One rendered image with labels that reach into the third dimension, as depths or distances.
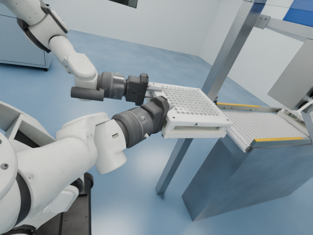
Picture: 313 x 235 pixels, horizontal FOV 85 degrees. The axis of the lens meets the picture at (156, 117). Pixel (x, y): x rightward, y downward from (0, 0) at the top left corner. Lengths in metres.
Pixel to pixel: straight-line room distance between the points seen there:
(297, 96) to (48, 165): 0.68
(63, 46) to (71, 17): 4.71
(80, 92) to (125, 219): 0.98
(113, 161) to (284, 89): 0.60
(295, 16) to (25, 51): 2.68
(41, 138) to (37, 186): 0.49
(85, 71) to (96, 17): 4.84
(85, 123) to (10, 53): 2.61
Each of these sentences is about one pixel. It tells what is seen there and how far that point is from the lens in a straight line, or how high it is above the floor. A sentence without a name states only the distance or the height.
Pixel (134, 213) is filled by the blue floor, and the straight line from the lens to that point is 1.36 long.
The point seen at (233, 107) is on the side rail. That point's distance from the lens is 1.04.
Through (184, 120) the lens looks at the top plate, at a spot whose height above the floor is 0.95.
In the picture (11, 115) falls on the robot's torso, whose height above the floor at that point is 0.81.
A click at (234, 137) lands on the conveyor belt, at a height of 0.82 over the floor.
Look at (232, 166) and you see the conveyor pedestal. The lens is 1.06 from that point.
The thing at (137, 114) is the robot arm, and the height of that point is 0.99.
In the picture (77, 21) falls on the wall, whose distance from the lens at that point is 5.41.
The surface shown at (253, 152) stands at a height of 0.80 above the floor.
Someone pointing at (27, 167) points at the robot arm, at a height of 1.05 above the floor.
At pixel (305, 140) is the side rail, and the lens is 1.11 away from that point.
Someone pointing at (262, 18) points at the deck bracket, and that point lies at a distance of 0.85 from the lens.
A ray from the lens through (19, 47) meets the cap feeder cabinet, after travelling 2.83.
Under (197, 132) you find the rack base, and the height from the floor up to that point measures 0.91.
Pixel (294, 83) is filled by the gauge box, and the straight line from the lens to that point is 0.72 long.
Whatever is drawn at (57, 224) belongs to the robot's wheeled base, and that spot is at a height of 0.17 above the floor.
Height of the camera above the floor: 1.22
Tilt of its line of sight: 33 degrees down
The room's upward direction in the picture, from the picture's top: 19 degrees clockwise
